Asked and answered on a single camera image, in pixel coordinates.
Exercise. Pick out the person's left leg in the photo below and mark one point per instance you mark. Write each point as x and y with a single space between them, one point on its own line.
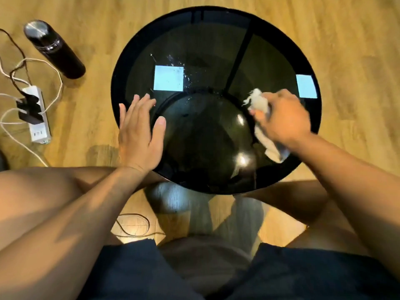
40 190

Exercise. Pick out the person's left hand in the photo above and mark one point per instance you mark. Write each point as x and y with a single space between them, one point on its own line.
137 143

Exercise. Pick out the person's left little finger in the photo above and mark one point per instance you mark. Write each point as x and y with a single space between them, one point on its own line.
122 117

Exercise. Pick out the black insulated bottle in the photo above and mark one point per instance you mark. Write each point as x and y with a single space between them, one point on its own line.
56 49

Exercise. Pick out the large black plug adapter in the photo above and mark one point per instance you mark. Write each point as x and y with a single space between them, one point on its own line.
29 114

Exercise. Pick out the white cleaning cloth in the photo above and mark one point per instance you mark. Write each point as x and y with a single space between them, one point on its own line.
259 103

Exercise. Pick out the person's left forearm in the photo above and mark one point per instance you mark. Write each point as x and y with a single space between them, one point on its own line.
68 234

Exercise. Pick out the person's right hand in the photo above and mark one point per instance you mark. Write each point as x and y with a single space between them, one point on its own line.
286 120

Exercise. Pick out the small black plug adapter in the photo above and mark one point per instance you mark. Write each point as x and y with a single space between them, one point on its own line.
30 98

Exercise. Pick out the white power strip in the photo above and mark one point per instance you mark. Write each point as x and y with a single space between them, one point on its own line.
40 129

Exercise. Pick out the dark blue shorts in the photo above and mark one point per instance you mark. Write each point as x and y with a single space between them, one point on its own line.
312 274

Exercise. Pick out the person's right leg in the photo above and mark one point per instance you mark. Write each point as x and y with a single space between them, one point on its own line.
312 209

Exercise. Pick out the person's right thumb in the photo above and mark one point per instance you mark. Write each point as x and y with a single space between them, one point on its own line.
258 116

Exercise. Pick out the round black glass table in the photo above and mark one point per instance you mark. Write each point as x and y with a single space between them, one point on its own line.
206 59

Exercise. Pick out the grey shirt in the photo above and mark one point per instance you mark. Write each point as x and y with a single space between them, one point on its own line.
203 262

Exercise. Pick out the person's right forearm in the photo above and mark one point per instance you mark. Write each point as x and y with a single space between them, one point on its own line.
353 190

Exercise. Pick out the person's left thumb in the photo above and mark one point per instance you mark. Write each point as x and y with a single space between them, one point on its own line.
159 129

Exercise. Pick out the person's left middle finger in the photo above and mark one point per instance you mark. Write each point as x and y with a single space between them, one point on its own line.
142 107

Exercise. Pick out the person's leg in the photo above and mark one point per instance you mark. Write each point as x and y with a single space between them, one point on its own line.
40 190
312 209

